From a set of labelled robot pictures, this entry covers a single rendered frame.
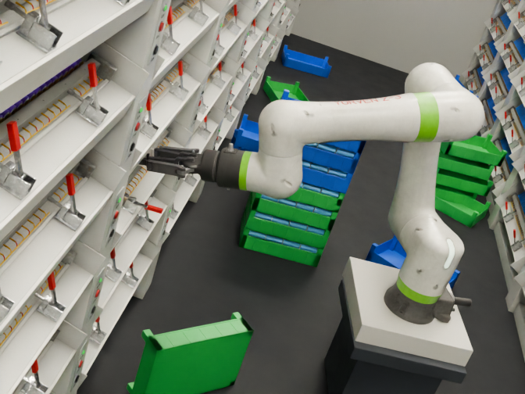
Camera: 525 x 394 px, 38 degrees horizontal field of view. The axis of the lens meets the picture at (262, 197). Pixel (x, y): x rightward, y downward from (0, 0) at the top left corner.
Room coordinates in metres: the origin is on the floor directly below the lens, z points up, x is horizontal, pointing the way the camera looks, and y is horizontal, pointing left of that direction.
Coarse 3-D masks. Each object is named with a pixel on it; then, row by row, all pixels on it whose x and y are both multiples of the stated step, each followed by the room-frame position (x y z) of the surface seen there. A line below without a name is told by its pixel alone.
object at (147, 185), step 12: (180, 132) 1.94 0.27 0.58; (168, 144) 1.90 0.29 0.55; (180, 144) 1.94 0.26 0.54; (144, 180) 1.66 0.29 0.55; (156, 180) 1.70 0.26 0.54; (132, 192) 1.58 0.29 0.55; (144, 192) 1.61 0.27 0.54; (120, 216) 1.47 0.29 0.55; (132, 216) 1.50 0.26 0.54; (120, 228) 1.43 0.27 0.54
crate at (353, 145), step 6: (288, 90) 2.63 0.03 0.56; (282, 96) 2.61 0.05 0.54; (330, 144) 2.45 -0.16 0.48; (336, 144) 2.46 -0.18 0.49; (342, 144) 2.46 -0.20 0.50; (348, 144) 2.46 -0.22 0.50; (354, 144) 2.46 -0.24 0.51; (360, 144) 2.47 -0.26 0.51; (348, 150) 2.46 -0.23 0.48; (354, 150) 2.46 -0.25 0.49; (360, 150) 2.47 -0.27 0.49
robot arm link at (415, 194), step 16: (432, 64) 1.93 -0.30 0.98; (416, 80) 1.89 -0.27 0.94; (432, 80) 1.86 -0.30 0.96; (448, 80) 1.85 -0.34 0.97; (416, 144) 1.91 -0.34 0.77; (432, 144) 1.91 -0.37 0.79; (416, 160) 1.91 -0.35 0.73; (432, 160) 1.92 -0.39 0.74; (400, 176) 1.95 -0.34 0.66; (416, 176) 1.92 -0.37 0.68; (432, 176) 1.94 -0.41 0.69; (400, 192) 1.94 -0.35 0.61; (416, 192) 1.92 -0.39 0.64; (432, 192) 1.95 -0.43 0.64; (400, 208) 1.94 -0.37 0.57; (416, 208) 1.92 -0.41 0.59; (432, 208) 1.95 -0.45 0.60; (400, 224) 1.91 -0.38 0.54
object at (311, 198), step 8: (296, 192) 2.45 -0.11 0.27; (304, 192) 2.45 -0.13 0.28; (312, 192) 2.45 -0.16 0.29; (296, 200) 2.45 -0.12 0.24; (304, 200) 2.45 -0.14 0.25; (312, 200) 2.45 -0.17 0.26; (320, 200) 2.46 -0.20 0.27; (328, 200) 2.46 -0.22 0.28; (336, 200) 2.46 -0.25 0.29; (328, 208) 2.46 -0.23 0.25; (336, 208) 2.47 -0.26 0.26
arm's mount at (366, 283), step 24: (360, 264) 1.97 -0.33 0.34; (360, 288) 1.85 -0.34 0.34; (384, 288) 1.89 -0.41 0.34; (360, 312) 1.74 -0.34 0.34; (384, 312) 1.78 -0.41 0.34; (456, 312) 1.90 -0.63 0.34; (360, 336) 1.69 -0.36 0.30; (384, 336) 1.70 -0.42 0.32; (408, 336) 1.71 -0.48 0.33; (432, 336) 1.74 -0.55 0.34; (456, 336) 1.78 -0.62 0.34; (456, 360) 1.73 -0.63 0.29
